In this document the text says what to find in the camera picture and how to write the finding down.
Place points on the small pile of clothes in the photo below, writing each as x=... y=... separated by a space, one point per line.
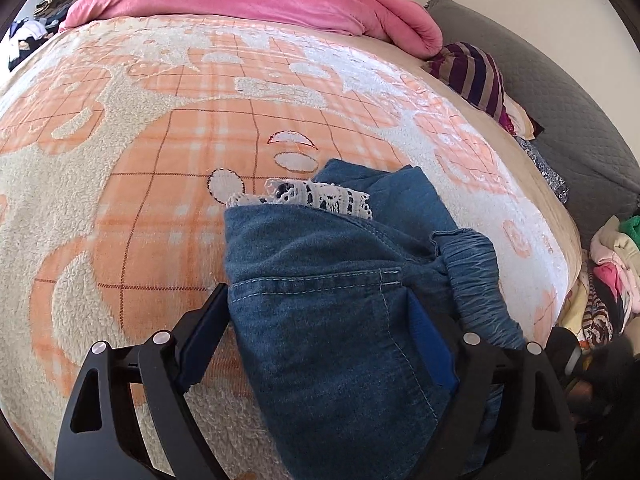
x=25 y=37

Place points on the blue denim pants lace hem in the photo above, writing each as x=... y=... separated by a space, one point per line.
x=325 y=310

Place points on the beige bed sheet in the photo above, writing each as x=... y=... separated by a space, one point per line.
x=487 y=131

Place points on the yellow and magenta cloth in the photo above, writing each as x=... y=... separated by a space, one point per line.
x=520 y=122

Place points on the purple striped cloth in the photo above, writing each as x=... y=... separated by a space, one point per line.
x=470 y=75

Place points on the dark bag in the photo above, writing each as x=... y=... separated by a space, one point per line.
x=55 y=2

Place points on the pink duvet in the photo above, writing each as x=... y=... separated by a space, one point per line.
x=250 y=0

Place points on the grey quilted headboard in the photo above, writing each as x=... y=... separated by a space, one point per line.
x=575 y=110

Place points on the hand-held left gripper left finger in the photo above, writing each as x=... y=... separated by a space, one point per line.
x=202 y=345

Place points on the orange and white plush blanket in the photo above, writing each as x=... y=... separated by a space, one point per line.
x=175 y=160

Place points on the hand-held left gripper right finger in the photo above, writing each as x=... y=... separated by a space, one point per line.
x=430 y=350

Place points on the pile of colourful clothes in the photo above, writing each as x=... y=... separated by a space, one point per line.
x=610 y=260

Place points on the blue floral patterned cloth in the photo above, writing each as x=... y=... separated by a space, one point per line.
x=547 y=172

